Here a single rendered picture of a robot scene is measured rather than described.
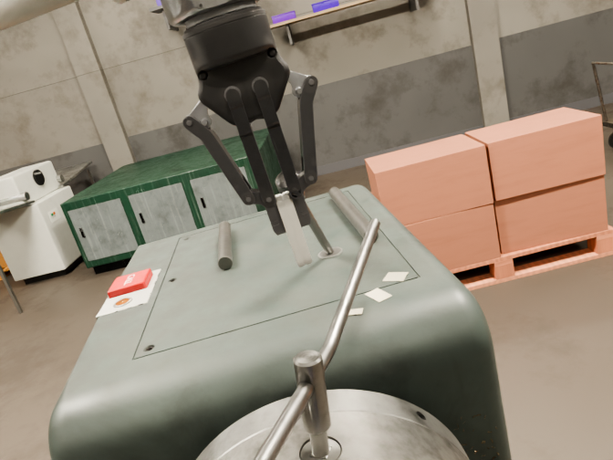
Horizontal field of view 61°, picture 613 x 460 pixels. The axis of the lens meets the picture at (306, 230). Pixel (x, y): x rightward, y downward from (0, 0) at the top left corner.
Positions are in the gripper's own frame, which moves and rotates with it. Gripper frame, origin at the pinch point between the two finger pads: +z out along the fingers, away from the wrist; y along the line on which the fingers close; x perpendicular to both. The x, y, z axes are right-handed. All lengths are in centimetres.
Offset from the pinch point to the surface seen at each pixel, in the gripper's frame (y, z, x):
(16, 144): -311, -15, 663
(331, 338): 0.2, 6.9, -10.3
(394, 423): 3.0, 16.2, -11.5
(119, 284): -29.1, 9.1, 29.6
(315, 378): -1.9, 6.3, -15.9
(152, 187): -118, 59, 442
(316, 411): -2.6, 9.1, -15.9
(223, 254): -11.7, 8.9, 26.9
